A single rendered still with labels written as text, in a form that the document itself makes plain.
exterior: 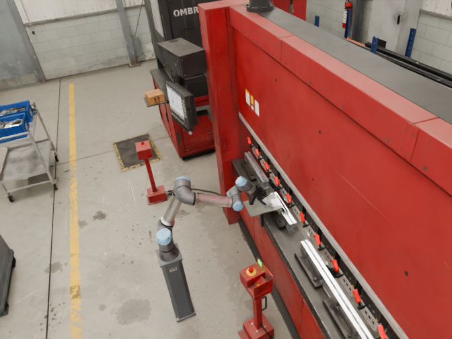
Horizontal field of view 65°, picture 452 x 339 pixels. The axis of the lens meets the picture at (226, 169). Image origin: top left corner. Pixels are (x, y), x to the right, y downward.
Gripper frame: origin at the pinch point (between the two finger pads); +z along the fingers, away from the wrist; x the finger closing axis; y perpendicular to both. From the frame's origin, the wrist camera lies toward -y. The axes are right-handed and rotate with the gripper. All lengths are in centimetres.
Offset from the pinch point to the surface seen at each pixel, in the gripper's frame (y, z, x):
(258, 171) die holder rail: 1.7, 6.5, 46.8
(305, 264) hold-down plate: 2, 15, -56
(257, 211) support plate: -8.0, -5.7, -6.0
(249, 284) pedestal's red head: -39, 3, -50
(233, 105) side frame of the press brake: 24, -39, 86
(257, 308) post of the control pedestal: -55, 30, -50
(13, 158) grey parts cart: -270, -138, 262
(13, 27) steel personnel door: -266, -254, 656
